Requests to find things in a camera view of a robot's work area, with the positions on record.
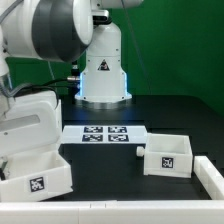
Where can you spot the white marker sheet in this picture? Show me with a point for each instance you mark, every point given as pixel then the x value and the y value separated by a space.
pixel 102 134

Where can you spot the large white drawer box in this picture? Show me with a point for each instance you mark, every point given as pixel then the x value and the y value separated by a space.
pixel 35 177

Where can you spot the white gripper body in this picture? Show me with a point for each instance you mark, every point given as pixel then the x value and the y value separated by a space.
pixel 33 121

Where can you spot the white front fence rail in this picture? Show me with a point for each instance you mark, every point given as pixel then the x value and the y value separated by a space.
pixel 113 212

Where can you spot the small white drawer with knob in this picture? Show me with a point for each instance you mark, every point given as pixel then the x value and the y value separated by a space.
pixel 166 155

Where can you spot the white right fence rail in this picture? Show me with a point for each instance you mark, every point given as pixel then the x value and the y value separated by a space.
pixel 209 176

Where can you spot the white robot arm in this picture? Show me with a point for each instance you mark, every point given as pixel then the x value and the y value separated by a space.
pixel 58 31

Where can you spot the white fence rail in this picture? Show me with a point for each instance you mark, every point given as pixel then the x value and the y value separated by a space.
pixel 113 212
pixel 209 176

